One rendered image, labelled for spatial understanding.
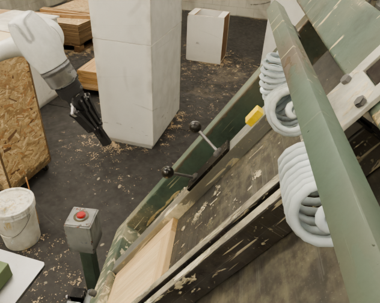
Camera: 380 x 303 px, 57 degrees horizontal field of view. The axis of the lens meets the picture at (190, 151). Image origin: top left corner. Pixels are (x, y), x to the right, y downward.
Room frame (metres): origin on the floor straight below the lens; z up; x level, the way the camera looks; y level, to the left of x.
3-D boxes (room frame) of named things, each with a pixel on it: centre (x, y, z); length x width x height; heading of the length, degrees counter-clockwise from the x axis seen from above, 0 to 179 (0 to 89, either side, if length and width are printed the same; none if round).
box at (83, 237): (1.10, 0.47, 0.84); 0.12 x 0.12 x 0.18; 85
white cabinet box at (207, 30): (5.79, -0.20, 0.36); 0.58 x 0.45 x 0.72; 75
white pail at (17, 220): (1.76, 1.21, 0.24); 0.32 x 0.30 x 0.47; 165
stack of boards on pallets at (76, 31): (7.02, 2.06, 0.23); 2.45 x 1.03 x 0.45; 165
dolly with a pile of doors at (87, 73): (4.41, 1.21, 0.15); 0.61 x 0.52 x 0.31; 165
